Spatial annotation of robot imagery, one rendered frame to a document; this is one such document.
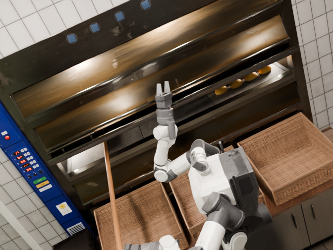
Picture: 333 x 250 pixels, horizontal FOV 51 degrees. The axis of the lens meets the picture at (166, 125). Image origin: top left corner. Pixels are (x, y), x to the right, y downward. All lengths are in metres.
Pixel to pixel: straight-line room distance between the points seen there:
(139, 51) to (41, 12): 0.61
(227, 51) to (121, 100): 0.78
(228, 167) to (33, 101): 1.29
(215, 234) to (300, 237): 1.44
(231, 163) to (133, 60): 0.96
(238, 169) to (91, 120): 1.13
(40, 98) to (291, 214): 1.82
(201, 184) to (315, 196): 1.15
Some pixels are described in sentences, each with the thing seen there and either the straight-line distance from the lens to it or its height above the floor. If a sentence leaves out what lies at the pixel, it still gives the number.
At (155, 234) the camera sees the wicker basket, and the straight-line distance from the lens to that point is 2.68.
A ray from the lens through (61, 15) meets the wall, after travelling 2.18.
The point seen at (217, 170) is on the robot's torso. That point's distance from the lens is 1.66.
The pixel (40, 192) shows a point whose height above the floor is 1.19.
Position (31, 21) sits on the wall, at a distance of 2.20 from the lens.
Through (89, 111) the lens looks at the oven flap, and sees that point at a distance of 2.37.
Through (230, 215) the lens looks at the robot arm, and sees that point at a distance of 1.51.
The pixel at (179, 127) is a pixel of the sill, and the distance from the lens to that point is 2.51.
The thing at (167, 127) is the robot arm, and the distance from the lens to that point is 1.82.
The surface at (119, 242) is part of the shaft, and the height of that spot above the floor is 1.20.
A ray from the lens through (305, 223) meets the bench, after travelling 2.74.
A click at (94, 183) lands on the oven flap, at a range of 2.65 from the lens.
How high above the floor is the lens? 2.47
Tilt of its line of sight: 30 degrees down
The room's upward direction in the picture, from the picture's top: 24 degrees counter-clockwise
